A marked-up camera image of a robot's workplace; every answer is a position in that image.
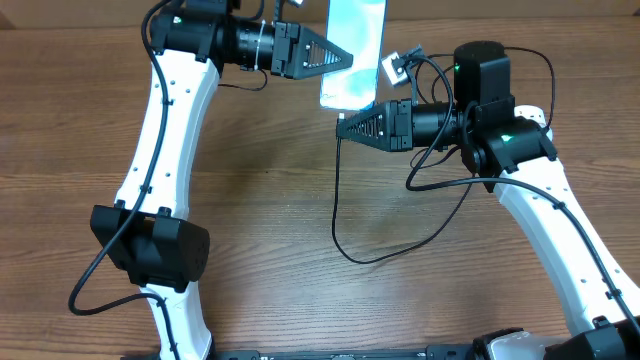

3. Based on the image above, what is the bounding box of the Galaxy S24 smartphone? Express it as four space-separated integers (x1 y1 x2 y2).
320 0 387 111

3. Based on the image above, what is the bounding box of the white power strip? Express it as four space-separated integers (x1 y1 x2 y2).
514 105 547 127

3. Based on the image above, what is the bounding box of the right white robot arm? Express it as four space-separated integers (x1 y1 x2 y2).
336 41 639 359

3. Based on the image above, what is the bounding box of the black USB-C charging cable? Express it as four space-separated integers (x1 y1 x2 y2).
331 45 557 265

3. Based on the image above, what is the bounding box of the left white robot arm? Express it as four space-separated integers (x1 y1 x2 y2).
90 0 353 359

